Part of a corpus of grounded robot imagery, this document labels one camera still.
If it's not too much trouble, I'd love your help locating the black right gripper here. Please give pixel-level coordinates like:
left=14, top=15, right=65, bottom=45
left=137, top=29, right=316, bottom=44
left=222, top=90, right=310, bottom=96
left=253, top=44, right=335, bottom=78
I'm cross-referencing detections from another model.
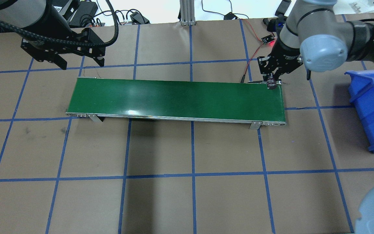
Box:
left=258, top=38, right=303, bottom=83

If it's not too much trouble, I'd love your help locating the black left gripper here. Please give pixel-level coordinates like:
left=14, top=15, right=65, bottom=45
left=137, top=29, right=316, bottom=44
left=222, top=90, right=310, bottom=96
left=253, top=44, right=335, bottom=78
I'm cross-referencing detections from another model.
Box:
left=21, top=6, right=106, bottom=71

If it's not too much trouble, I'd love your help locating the dark brown cylindrical capacitor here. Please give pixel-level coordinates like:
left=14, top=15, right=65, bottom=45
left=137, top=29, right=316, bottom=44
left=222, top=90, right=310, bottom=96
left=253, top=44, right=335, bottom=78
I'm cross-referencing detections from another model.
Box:
left=266, top=73, right=277, bottom=90

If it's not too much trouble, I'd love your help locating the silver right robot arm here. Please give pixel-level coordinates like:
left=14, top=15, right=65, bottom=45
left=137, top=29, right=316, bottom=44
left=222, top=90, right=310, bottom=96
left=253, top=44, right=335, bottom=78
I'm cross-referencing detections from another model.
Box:
left=258, top=0, right=374, bottom=153

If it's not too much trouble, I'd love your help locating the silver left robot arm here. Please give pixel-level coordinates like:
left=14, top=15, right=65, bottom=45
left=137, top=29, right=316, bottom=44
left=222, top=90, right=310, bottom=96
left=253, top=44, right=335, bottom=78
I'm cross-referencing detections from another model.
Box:
left=0, top=0, right=106, bottom=70

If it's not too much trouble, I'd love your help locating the small red-lit controller board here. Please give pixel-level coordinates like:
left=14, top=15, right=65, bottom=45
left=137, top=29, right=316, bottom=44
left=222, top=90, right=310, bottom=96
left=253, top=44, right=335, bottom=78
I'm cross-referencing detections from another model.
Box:
left=261, top=35, right=276, bottom=46

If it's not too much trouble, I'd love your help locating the green conveyor belt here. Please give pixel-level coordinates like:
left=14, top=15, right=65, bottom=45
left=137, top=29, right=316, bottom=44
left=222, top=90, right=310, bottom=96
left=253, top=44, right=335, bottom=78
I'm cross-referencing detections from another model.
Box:
left=66, top=77, right=287, bottom=129

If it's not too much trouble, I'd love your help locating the red conveyor power cable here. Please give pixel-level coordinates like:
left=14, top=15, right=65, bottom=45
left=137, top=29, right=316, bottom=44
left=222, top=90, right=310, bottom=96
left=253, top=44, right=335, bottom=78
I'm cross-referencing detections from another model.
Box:
left=239, top=18, right=277, bottom=84

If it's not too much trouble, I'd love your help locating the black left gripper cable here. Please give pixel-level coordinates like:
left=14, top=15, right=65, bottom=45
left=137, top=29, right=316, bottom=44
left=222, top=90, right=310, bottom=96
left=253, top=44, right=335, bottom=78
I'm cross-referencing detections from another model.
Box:
left=0, top=0, right=120, bottom=47

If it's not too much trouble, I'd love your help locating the aluminium frame post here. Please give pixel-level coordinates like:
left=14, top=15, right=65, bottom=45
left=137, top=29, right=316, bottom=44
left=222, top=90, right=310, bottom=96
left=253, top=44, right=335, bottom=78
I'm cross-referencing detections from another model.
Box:
left=179, top=0, right=196, bottom=26

